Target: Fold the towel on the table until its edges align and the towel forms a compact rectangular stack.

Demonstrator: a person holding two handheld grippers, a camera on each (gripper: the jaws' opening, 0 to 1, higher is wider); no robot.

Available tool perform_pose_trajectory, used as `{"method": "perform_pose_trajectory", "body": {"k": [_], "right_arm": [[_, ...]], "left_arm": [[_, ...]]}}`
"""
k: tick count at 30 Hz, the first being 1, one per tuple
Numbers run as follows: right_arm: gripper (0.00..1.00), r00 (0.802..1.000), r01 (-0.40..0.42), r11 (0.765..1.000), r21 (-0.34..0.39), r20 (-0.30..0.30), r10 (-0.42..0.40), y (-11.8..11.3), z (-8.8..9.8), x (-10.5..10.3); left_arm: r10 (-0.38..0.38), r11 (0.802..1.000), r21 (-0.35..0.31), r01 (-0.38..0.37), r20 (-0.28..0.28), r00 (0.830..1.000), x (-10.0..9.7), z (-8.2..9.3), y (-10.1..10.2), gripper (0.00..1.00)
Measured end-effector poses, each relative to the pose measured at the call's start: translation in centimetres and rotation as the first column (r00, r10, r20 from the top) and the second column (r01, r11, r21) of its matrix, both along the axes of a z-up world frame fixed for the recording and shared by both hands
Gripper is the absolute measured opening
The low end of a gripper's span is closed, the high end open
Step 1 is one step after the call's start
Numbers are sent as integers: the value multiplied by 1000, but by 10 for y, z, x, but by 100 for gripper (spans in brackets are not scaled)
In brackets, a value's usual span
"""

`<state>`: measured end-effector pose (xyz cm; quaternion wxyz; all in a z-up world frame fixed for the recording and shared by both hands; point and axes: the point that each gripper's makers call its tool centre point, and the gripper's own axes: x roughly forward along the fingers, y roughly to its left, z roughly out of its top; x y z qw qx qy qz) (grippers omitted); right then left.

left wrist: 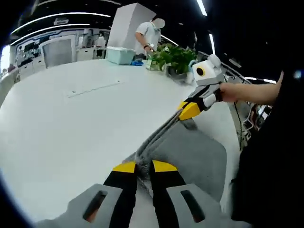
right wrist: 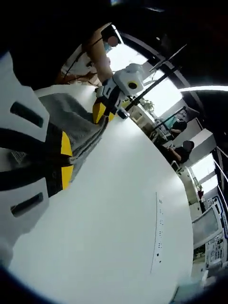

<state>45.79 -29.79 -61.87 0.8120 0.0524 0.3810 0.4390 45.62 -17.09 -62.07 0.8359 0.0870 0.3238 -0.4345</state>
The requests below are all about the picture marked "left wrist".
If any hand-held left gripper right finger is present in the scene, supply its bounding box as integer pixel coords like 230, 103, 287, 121
149, 160, 253, 228

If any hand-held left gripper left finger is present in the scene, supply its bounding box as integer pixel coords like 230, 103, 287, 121
35, 161, 138, 228

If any grey towel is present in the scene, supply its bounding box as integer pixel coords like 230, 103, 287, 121
122, 108, 228, 210

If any person's right hand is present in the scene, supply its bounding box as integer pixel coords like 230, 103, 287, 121
218, 82, 239, 104

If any white blue container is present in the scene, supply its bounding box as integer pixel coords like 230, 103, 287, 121
187, 59, 199, 83

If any green potted plant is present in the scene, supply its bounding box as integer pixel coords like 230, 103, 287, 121
151, 44, 198, 81

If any pale green carton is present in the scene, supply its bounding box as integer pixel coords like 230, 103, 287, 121
145, 54, 159, 71

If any white table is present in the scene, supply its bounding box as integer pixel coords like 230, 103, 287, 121
0, 58, 243, 224

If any pale green storage box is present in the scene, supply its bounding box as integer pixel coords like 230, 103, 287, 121
106, 46, 136, 66

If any person's dark clothing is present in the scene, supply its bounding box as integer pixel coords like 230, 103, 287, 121
231, 68, 304, 224

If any white display kiosk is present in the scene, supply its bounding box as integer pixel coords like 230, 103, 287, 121
39, 35, 78, 69

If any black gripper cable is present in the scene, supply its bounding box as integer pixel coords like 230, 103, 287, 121
233, 101, 246, 152

